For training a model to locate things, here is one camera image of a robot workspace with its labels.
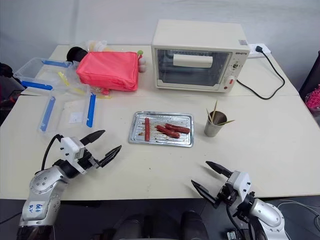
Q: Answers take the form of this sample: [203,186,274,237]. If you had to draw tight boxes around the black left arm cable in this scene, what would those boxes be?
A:
[40,134,64,171]

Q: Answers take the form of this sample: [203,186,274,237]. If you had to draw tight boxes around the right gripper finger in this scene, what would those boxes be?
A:
[205,160,233,179]
[190,179,219,210]

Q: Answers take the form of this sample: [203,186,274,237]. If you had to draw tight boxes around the white power strip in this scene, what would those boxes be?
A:
[246,43,273,59]

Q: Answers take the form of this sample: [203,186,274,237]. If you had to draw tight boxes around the black round container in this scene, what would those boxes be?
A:
[65,46,89,64]

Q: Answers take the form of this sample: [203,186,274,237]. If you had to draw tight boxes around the clear box with yellow clips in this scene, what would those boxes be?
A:
[56,70,91,96]

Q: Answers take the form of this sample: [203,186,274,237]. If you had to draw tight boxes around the black oven power cable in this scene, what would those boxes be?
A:
[236,45,286,101]

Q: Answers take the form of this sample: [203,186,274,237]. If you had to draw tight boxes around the dark rounded shape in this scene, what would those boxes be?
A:
[115,214,151,240]
[180,209,209,240]

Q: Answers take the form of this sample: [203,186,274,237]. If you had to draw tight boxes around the silver metal baking tray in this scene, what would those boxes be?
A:
[127,110,195,149]

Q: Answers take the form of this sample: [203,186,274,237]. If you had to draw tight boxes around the clear lid with blue clips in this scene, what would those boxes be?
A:
[36,92,98,138]

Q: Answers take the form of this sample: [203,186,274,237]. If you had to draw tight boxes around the cream toaster oven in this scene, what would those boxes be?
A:
[150,19,250,94]

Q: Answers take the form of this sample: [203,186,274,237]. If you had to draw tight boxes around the thin white cables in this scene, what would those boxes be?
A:
[276,198,320,227]

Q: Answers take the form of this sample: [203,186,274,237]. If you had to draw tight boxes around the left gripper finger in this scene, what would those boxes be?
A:
[95,144,123,169]
[79,129,107,147]

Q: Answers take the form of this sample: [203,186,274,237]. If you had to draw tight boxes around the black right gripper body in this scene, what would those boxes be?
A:
[216,177,241,209]

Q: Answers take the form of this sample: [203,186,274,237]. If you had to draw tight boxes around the dark furniture piece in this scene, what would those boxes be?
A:
[298,49,320,101]

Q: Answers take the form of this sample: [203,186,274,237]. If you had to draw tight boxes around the straight red sausage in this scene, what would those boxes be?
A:
[144,117,151,142]

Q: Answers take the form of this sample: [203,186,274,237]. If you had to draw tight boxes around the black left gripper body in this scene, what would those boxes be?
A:
[76,149,101,175]

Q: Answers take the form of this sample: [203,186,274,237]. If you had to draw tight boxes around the metal cup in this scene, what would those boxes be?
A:
[203,110,228,138]

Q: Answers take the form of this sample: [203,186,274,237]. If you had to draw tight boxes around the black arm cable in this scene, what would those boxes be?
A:
[225,204,241,240]
[40,134,64,171]

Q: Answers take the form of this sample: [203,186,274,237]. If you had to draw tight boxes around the pink flower bunch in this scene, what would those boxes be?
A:
[304,84,320,111]

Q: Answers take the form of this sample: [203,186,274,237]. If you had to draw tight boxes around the pink fabric bag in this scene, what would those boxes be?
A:
[75,51,140,92]

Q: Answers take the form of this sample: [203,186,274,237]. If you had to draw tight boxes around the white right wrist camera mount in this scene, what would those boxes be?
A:
[226,170,252,201]

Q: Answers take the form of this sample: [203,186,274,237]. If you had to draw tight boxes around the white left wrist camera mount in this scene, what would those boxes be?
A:
[60,136,86,162]

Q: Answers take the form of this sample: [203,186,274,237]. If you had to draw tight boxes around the clear box with blue clips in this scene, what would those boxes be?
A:
[12,57,74,91]

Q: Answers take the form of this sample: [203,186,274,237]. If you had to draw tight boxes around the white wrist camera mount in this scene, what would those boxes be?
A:
[60,136,86,162]
[226,170,252,201]

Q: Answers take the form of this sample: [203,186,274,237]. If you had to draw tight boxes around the clear plastic bottles bundle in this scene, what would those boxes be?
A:
[85,39,111,53]

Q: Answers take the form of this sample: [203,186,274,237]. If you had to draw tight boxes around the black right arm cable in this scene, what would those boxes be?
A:
[225,204,241,240]

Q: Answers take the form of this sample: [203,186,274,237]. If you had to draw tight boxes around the small red yellow toy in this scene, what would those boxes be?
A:
[92,86,113,100]

